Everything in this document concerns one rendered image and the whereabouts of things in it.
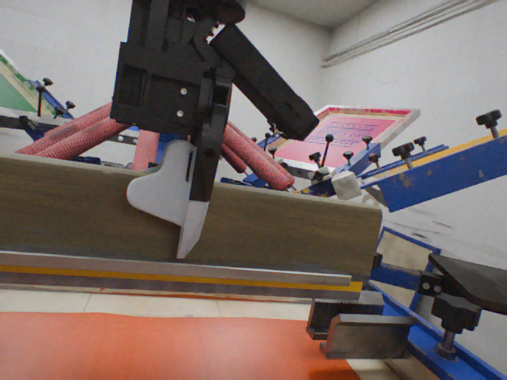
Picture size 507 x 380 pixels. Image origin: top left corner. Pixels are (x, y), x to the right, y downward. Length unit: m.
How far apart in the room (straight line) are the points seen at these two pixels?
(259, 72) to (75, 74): 4.32
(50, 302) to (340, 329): 0.33
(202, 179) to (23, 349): 0.25
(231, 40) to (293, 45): 4.64
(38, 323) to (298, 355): 0.28
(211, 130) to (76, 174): 0.11
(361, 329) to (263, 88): 0.26
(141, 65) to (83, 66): 4.31
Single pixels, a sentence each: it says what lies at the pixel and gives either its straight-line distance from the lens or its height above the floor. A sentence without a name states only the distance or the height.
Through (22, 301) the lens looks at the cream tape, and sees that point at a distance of 0.49.
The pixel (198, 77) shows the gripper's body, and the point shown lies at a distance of 0.26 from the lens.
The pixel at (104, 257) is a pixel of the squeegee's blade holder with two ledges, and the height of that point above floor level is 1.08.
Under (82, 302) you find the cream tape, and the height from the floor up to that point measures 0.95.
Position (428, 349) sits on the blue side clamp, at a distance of 0.44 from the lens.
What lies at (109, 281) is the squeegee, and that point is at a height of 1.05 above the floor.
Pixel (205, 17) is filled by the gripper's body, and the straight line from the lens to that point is 0.29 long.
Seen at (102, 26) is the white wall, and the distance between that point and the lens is 4.63.
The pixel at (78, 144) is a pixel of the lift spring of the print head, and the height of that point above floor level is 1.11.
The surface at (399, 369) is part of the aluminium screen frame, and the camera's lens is 0.46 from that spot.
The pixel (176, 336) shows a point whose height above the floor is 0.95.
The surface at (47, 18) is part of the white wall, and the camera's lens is 4.74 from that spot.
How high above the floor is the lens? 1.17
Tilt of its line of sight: 6 degrees down
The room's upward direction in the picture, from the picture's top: 10 degrees clockwise
